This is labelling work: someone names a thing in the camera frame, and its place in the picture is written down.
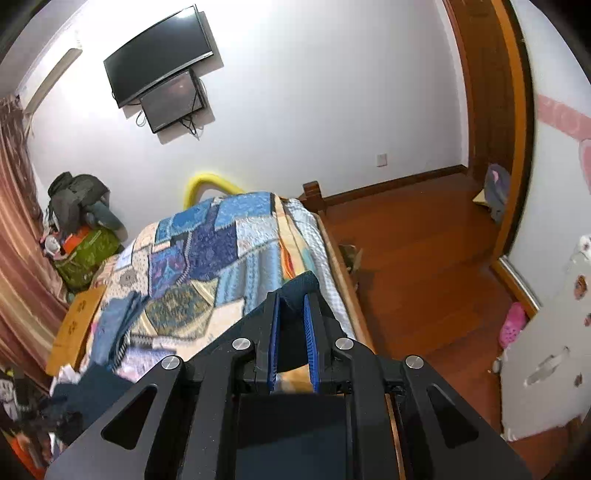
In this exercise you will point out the small black monitor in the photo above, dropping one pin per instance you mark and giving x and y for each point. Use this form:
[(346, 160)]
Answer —
[(168, 99)]

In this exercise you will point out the grey backpack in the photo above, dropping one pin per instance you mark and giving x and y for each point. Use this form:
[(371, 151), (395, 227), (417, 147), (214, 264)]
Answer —
[(497, 194)]

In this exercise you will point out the dark clothes pile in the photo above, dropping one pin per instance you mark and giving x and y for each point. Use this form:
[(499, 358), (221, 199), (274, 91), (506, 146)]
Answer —
[(76, 194)]

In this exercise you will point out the dark clutter pile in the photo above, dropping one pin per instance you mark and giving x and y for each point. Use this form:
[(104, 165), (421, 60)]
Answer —
[(32, 415)]

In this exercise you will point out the patchwork quilt bed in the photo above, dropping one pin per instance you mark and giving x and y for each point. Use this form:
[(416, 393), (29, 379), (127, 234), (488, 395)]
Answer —
[(221, 249)]

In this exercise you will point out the white wall socket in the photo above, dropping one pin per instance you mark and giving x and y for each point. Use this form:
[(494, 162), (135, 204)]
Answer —
[(381, 160)]

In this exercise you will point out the white air conditioner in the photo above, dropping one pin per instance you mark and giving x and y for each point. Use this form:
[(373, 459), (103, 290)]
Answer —
[(51, 81)]

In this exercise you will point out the wooden door frame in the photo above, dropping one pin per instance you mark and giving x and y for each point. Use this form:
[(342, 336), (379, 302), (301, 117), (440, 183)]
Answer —
[(519, 138)]

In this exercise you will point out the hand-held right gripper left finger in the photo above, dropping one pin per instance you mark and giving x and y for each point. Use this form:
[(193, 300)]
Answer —
[(274, 344)]

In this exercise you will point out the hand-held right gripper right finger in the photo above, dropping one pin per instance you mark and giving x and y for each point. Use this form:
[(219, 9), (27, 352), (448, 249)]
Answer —
[(310, 344)]

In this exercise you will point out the orange box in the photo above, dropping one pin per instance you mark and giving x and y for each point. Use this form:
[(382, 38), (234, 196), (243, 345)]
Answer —
[(74, 242)]

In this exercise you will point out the yellow foam tube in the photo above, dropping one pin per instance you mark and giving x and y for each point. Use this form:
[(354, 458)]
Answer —
[(203, 180)]

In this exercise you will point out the pink slipper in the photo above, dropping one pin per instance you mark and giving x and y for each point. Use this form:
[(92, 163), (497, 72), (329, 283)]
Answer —
[(512, 323)]

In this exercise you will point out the green fabric bag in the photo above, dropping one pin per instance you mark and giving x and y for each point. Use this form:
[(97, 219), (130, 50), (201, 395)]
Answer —
[(87, 258)]

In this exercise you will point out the white quilted bed sheet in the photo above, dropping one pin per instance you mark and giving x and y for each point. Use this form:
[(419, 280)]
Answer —
[(318, 249)]

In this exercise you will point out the bamboo lap desk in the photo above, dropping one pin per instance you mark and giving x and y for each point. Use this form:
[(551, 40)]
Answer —
[(74, 323)]

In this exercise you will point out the blue jeans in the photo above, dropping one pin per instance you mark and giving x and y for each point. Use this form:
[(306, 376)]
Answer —
[(113, 327)]

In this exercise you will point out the pink wall sticker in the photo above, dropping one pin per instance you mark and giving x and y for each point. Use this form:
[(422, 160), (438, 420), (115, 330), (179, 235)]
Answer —
[(563, 117)]

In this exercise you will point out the black wall television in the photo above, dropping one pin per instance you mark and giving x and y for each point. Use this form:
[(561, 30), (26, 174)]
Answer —
[(157, 55)]

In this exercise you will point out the pink striped curtain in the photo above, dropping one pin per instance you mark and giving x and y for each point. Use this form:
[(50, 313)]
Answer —
[(18, 230)]

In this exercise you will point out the small brown floor object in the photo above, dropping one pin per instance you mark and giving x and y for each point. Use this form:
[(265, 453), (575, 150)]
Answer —
[(351, 258)]

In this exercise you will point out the wooden bed frame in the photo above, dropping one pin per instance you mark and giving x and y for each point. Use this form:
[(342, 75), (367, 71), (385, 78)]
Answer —
[(344, 272)]

